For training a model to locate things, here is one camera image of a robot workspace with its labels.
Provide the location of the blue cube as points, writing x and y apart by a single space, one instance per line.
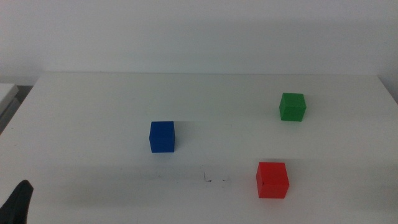
162 138

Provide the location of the red cube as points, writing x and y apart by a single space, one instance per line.
273 182

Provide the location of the green cube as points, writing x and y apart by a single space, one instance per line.
292 108

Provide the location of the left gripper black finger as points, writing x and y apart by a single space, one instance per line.
17 205

